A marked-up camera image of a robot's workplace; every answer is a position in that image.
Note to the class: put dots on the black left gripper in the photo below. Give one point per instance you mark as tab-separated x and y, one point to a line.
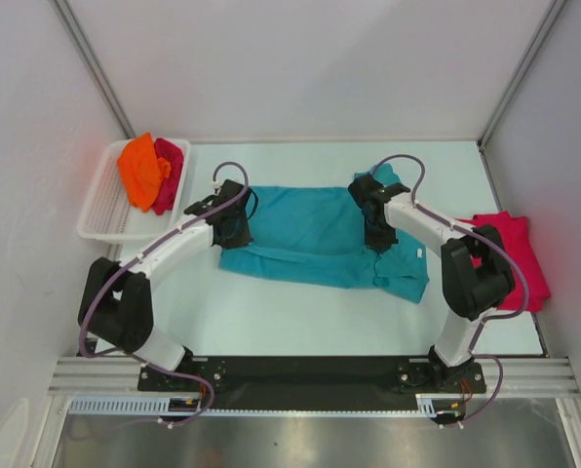
240	241

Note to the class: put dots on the crimson t shirt in basket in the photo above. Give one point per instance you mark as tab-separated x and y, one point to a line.
171	160

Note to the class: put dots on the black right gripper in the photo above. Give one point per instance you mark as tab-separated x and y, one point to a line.
378	244

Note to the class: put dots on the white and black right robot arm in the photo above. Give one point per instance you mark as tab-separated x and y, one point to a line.
476	276

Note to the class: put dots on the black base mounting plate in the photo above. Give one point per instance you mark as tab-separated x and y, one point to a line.
360	383

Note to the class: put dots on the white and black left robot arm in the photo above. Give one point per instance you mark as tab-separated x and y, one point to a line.
117	302

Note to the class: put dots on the teal t shirt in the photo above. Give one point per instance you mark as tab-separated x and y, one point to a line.
316	236

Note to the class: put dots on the folded crimson t shirt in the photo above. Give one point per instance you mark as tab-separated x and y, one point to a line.
515	236

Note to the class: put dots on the white perforated plastic basket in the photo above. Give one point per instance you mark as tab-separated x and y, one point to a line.
107	214

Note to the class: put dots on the orange t shirt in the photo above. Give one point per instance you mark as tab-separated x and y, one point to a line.
142	172

